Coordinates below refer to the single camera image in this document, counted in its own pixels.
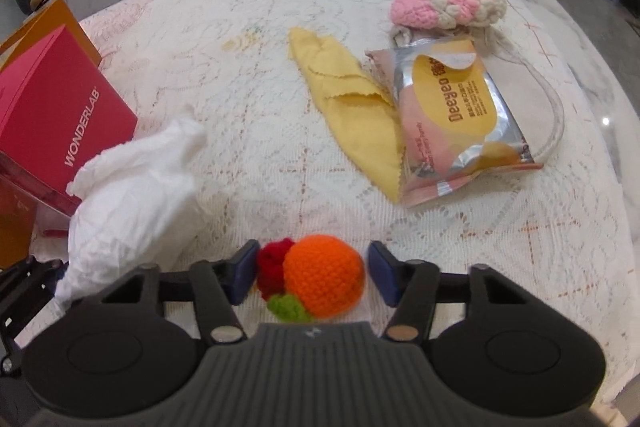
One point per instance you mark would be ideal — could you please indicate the orange cardboard box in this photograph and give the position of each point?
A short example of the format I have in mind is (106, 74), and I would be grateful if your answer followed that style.
(75, 24)

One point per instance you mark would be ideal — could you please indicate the yellow cloth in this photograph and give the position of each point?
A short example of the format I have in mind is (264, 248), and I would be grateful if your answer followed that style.
(350, 107)

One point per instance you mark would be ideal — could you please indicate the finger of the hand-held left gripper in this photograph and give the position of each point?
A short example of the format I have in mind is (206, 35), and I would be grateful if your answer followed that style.
(30, 279)

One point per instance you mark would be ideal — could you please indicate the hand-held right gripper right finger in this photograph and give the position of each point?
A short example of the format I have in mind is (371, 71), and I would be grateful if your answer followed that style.
(382, 272)

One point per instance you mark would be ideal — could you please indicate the orange crochet fruit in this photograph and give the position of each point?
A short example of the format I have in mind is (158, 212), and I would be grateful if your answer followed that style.
(325, 277)

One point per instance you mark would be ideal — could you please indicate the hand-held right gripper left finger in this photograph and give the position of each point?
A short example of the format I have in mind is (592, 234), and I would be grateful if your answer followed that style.
(245, 272)

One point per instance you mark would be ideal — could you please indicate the yellow and silver wipes packet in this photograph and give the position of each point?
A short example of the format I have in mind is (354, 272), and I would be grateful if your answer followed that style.
(450, 117)

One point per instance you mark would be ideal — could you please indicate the pink and white knitted item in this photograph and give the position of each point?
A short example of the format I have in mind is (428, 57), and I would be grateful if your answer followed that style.
(430, 7)

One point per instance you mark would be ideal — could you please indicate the white tissue sheet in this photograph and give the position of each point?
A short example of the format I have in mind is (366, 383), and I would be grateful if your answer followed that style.
(130, 197)

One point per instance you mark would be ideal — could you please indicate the white lace tablecloth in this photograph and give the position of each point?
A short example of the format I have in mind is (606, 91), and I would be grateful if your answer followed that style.
(280, 187)

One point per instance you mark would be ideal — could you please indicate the red dispenser box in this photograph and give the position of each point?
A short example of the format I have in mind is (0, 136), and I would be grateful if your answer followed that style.
(55, 107)

